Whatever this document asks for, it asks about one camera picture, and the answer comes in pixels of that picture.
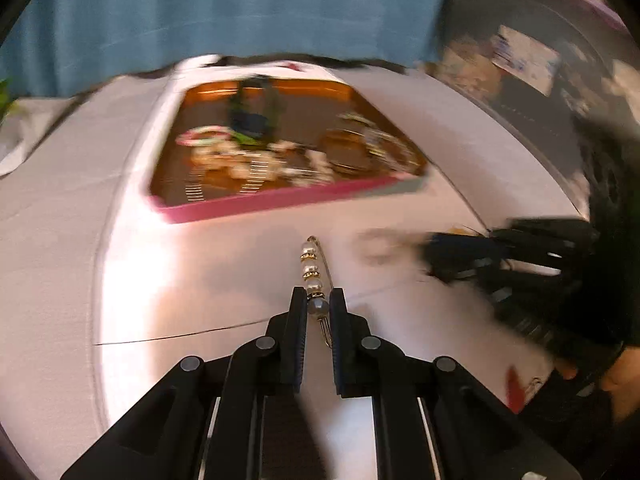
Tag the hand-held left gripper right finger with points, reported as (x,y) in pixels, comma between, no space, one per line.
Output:
(336,340)

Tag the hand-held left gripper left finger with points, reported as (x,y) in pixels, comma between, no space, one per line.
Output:
(300,340)

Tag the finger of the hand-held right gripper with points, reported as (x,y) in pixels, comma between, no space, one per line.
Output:
(462,272)
(460,246)

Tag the pearl brooch pin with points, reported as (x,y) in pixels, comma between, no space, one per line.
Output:
(314,285)

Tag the pink jewelry tray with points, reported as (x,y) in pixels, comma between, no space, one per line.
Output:
(225,210)

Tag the person's right hand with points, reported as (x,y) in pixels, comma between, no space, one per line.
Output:
(622,382)

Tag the red white small packet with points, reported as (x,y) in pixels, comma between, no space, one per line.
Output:
(517,390)

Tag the white tablecloth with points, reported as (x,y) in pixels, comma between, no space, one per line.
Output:
(200,270)

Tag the dark cabinet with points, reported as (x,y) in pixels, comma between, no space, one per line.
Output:
(540,135)

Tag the beige bundle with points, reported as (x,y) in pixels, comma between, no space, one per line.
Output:
(470,72)

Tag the white printed card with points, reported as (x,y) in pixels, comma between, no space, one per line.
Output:
(525,60)

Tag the black green wristwatch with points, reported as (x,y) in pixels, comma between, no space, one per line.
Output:
(252,120)

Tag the grey tablecloth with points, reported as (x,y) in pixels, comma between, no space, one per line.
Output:
(55,260)

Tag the blue curtain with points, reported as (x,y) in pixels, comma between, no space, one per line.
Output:
(225,15)

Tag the potted green plant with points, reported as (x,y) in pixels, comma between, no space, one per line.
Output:
(5,97)

